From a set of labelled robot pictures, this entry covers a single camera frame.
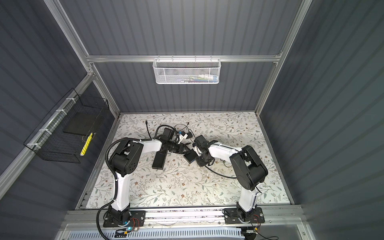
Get items in white basket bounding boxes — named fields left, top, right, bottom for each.
left=177, top=74, right=219, bottom=84

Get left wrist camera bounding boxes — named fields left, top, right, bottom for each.
left=177, top=131, right=189, bottom=144

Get white wire mesh basket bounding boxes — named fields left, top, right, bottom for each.
left=153, top=58, right=222, bottom=85

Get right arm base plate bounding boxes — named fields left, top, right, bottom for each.
left=222, top=207, right=265, bottom=225

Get white slotted cable duct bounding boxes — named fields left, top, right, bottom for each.
left=67, top=227, right=245, bottom=240

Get black network switch box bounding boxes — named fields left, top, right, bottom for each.
left=183, top=149, right=198, bottom=164

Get yellow striped tool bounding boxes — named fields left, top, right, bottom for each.
left=80, top=133, right=94, bottom=157

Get long black power brick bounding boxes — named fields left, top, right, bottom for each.
left=152, top=150, right=167, bottom=170

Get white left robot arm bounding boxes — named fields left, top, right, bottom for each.
left=96, top=125, right=194, bottom=240

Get black wire wall basket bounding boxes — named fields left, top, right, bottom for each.
left=24, top=91, right=109, bottom=164

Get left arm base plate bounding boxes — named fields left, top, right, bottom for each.
left=103, top=209, right=146, bottom=228

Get small black adapter with cable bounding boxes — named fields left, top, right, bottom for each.
left=175, top=122, right=193, bottom=139

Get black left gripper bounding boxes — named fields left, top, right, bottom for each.
left=167, top=141, right=192, bottom=155

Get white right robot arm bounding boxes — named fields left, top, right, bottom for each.
left=193, top=135, right=268, bottom=223

